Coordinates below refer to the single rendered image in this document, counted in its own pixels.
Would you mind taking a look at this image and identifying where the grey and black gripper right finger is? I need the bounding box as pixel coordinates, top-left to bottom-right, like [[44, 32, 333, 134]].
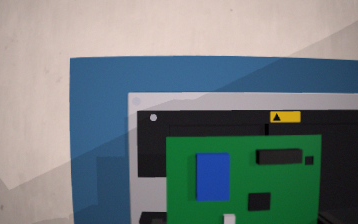
[[317, 211, 344, 224]]

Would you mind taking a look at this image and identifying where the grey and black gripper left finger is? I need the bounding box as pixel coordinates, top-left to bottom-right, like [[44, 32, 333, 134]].
[[152, 219, 167, 224]]

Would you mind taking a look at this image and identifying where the green circuit board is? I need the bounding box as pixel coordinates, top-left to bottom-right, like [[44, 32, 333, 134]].
[[166, 134, 321, 224]]

